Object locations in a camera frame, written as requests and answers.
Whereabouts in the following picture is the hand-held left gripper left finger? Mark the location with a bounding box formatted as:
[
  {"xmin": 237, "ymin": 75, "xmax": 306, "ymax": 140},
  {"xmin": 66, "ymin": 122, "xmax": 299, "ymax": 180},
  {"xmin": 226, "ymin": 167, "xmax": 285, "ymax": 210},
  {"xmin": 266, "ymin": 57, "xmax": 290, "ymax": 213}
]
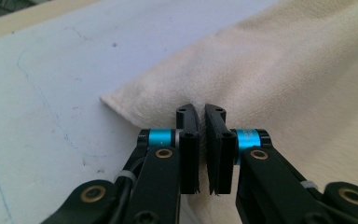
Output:
[{"xmin": 138, "ymin": 104, "xmax": 200, "ymax": 196}]

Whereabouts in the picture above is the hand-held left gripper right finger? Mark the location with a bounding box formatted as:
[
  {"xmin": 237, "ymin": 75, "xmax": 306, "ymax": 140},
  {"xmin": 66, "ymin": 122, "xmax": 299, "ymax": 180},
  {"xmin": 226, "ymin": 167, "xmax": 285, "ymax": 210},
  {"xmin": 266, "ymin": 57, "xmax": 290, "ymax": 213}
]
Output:
[{"xmin": 204, "ymin": 103, "xmax": 273, "ymax": 197}]

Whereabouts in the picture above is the beige terry towel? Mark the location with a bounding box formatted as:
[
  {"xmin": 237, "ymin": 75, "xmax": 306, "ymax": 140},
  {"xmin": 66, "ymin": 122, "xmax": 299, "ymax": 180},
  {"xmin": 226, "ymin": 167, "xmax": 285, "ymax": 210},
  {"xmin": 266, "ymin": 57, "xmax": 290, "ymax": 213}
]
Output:
[{"xmin": 100, "ymin": 0, "xmax": 358, "ymax": 224}]

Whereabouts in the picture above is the white grid mat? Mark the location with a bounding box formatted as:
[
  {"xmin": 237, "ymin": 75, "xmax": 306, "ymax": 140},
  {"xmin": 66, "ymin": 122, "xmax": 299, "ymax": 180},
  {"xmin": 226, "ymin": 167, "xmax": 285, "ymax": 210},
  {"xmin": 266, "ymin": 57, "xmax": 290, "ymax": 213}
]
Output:
[{"xmin": 0, "ymin": 0, "xmax": 281, "ymax": 224}]

